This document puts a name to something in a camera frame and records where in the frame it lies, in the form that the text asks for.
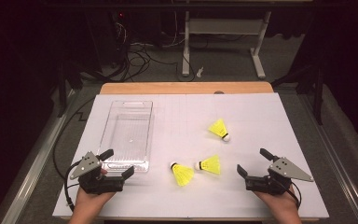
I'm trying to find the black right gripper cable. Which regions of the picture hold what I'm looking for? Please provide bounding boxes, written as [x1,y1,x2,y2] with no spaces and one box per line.
[273,176,303,210]

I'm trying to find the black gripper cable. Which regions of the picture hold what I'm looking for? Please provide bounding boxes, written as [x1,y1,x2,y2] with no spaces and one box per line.
[52,96,97,214]
[273,176,303,210]

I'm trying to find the yellow shuttlecock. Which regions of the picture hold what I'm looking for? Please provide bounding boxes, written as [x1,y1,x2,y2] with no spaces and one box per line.
[169,161,196,188]
[194,154,222,175]
[207,118,231,143]

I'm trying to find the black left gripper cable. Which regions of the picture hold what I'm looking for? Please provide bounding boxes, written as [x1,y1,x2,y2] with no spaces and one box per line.
[52,96,97,214]

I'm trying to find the white table cover board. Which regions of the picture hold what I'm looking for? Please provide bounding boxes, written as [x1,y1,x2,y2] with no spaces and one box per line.
[51,92,330,219]

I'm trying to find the white metal desk frame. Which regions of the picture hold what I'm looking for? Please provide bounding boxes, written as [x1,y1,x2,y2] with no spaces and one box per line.
[181,10,273,79]

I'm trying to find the black floor cable bundle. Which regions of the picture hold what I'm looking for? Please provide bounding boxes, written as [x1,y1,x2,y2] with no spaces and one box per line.
[83,18,181,83]

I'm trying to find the person's right hand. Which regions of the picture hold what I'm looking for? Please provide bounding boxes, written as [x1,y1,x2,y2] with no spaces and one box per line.
[253,186,300,216]

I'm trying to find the clear plastic tray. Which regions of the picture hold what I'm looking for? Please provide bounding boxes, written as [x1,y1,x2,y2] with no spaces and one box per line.
[95,100,154,173]

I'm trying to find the dark equipment box red light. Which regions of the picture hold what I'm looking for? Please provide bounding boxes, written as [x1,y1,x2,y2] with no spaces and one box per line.
[85,8,131,69]

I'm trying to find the grey metal floor rail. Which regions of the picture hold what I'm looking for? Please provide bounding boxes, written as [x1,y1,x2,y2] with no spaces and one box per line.
[0,88,82,224]
[297,92,358,224]

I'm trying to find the black metal stand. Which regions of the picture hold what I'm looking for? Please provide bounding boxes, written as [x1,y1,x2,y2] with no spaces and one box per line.
[271,59,325,126]
[55,60,85,119]

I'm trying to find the person's left hand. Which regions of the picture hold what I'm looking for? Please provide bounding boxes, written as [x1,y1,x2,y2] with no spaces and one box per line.
[73,186,117,216]

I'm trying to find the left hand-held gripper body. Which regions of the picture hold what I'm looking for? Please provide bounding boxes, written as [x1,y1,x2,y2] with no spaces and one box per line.
[69,150,126,196]

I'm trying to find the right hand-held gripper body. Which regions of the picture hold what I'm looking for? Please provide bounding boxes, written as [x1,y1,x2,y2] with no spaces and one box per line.
[244,156,315,196]

